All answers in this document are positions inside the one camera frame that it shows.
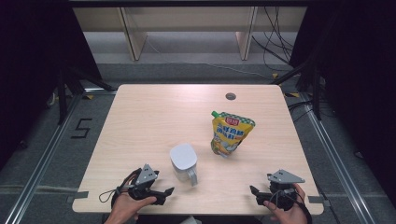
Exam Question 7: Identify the black metal stand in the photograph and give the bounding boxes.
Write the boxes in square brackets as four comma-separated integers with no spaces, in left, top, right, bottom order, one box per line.
[270,55,325,121]
[55,65,117,126]

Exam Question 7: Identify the dark curtain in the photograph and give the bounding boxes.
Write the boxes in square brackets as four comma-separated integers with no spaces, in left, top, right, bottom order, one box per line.
[0,0,104,169]
[289,0,396,206]

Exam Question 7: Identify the person's right hand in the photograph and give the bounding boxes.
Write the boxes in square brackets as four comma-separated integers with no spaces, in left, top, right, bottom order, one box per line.
[262,183,310,224]

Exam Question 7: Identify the person's left hand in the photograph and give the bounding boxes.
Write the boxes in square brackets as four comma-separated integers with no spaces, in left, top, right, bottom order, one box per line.
[104,189,158,224]

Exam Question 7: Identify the bundle of black cables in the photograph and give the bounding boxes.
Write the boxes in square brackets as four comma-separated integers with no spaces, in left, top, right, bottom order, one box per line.
[251,6,296,73]

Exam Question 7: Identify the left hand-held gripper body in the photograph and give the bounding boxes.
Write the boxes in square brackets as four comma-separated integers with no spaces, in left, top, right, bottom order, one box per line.
[124,163,161,201]

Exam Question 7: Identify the black wrist strap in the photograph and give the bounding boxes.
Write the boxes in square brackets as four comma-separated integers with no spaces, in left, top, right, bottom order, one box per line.
[293,189,313,224]
[98,167,143,209]

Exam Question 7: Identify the yellow green snack pouch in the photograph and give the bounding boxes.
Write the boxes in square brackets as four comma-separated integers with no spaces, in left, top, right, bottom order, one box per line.
[210,110,257,159]

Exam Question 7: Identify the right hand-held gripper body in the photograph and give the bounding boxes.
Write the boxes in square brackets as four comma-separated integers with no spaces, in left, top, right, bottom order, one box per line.
[266,169,306,212]

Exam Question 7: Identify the black floor cables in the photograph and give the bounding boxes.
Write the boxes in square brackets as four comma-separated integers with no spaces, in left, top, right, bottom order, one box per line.
[287,100,314,123]

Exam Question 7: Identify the grey tape strip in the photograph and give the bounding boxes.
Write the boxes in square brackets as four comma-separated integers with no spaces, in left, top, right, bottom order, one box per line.
[65,190,90,203]
[307,195,332,208]

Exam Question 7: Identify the aluminium floor rail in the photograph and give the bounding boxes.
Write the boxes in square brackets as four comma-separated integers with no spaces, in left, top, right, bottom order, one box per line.
[299,92,373,224]
[4,88,118,224]

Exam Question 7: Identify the light wooden shelf unit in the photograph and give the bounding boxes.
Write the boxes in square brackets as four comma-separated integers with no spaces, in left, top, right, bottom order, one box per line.
[73,6,307,62]

